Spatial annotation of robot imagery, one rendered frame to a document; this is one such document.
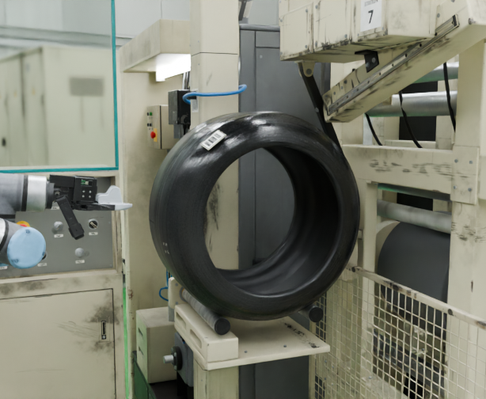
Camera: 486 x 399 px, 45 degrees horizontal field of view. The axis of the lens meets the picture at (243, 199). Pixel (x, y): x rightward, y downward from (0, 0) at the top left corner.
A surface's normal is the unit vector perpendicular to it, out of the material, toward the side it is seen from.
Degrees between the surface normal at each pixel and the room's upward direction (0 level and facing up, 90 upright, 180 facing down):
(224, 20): 90
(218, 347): 90
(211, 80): 90
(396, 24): 90
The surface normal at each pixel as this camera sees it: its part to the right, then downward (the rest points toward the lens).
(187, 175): -0.36, -0.25
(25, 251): 0.77, 0.07
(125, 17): 0.61, 0.10
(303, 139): 0.40, -0.06
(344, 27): -0.94, 0.04
